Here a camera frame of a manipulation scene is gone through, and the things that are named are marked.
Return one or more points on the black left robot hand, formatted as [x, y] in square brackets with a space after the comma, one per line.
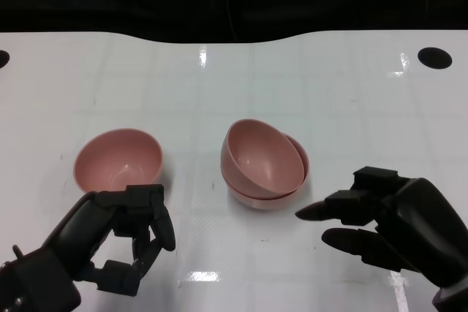
[84, 228]

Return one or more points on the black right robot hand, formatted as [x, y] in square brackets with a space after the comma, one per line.
[420, 224]

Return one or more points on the pink plastic bowl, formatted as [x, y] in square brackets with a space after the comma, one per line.
[256, 203]
[263, 155]
[117, 158]

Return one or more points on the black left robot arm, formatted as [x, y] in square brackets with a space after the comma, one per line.
[29, 282]

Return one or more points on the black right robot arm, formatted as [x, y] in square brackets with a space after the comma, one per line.
[453, 301]

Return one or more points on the black round table grommet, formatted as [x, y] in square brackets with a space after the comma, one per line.
[3, 59]
[435, 58]

